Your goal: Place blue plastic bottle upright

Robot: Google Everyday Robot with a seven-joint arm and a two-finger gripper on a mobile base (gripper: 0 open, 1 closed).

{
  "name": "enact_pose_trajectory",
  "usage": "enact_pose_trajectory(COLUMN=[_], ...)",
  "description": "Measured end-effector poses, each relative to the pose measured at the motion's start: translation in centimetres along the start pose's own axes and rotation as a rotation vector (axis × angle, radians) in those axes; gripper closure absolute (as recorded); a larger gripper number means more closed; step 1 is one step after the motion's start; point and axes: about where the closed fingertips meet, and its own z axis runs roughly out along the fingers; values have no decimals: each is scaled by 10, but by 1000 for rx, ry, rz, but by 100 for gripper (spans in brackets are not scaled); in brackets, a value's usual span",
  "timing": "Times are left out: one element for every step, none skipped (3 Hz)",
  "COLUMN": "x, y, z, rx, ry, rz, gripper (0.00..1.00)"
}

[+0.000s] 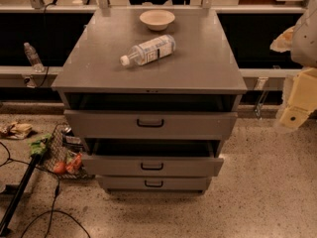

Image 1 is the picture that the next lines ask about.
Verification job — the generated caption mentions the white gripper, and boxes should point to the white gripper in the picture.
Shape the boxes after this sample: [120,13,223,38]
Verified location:
[273,67,317,133]

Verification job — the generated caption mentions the clear plastic water bottle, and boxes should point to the clear plastic water bottle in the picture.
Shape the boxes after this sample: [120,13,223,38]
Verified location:
[120,35,176,66]

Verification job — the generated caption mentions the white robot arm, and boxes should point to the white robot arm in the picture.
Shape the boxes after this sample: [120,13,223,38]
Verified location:
[269,0,317,133]

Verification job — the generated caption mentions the small bottle on ledge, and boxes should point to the small bottle on ledge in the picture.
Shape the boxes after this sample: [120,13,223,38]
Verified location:
[24,43,45,73]

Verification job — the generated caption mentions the grey drawer cabinet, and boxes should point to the grey drawer cabinet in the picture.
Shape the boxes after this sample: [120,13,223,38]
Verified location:
[51,7,249,195]

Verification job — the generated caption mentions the white paper bowl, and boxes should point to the white paper bowl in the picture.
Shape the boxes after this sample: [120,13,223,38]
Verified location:
[140,10,175,31]

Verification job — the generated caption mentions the middle grey drawer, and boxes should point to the middle grey drawer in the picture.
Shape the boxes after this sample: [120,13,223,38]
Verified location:
[82,139,224,178]

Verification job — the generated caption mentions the top grey drawer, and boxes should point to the top grey drawer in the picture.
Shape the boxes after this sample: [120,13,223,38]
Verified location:
[64,110,237,140]

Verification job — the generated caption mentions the red tomato toy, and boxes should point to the red tomato toy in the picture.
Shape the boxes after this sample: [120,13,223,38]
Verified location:
[53,162,66,175]

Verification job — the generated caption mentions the green cloth item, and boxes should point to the green cloth item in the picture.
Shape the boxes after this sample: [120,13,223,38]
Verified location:
[29,134,52,157]

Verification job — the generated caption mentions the black pole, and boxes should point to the black pole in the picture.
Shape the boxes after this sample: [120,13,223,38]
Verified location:
[0,156,41,238]

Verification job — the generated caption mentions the crumpled brown paper bag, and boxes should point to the crumpled brown paper bag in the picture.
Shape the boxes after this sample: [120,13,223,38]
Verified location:
[0,122,32,140]

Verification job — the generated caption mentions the wire mesh basket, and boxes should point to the wire mesh basket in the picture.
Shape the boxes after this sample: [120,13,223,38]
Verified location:
[42,123,84,172]

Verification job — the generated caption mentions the black floor cable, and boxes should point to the black floor cable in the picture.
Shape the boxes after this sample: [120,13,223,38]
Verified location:
[0,141,92,238]

